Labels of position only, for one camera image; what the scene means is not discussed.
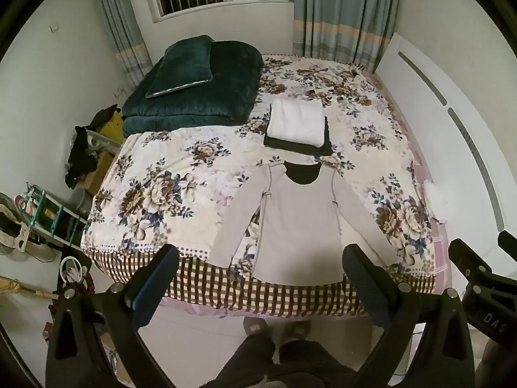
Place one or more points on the cardboard box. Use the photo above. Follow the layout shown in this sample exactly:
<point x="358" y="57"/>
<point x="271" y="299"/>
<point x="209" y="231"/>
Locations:
<point x="99" y="176"/>

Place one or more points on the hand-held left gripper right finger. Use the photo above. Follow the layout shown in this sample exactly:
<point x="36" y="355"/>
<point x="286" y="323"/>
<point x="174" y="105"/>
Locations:
<point x="368" y="291"/>

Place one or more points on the wide blue-grey curtain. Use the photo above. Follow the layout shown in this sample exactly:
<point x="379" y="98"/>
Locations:
<point x="343" y="12"/>

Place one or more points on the small white cloth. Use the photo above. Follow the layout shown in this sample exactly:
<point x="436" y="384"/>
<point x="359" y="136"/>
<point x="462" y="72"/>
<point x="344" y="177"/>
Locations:
<point x="435" y="200"/>

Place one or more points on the narrow blue-grey curtain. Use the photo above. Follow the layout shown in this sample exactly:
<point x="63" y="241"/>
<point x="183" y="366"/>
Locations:
<point x="125" y="24"/>

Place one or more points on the person's dark trousers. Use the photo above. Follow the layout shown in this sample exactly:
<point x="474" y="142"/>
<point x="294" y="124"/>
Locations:
<point x="282" y="363"/>

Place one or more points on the white headboard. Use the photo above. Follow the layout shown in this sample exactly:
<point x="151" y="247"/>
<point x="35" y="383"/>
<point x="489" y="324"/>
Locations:
<point x="452" y="141"/>

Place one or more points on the bed with floral sheet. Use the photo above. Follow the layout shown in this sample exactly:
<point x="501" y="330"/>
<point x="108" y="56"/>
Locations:
<point x="181" y="178"/>

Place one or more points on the grey bin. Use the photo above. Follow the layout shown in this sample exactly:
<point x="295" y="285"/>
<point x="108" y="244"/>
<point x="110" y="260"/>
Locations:
<point x="80" y="200"/>

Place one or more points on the white folded cloth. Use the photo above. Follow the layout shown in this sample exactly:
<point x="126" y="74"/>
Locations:
<point x="297" y="123"/>

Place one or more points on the grey long-sleeve shirt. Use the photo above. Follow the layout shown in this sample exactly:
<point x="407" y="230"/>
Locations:
<point x="297" y="230"/>

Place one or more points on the teal shoe rack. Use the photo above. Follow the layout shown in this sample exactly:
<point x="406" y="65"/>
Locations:
<point x="56" y="220"/>

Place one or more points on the grey slipper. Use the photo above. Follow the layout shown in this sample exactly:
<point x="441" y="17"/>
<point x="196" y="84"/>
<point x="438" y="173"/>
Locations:
<point x="298" y="329"/>
<point x="255" y="325"/>

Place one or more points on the white sandals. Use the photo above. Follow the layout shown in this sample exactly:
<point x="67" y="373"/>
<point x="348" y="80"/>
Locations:
<point x="72" y="268"/>

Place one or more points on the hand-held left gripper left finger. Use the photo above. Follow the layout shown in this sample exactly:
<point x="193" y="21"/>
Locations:
<point x="150" y="289"/>

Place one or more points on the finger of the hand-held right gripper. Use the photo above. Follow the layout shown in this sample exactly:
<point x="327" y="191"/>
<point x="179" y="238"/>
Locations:
<point x="509" y="240"/>
<point x="464" y="256"/>

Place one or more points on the dark folded cloth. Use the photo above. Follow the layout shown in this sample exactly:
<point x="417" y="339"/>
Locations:
<point x="328" y="145"/>

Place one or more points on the dark green folded quilt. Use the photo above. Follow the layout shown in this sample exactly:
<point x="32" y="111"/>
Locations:
<point x="234" y="89"/>

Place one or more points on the dark green pillow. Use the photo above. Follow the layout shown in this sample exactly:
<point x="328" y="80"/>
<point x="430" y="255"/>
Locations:
<point x="181" y="66"/>

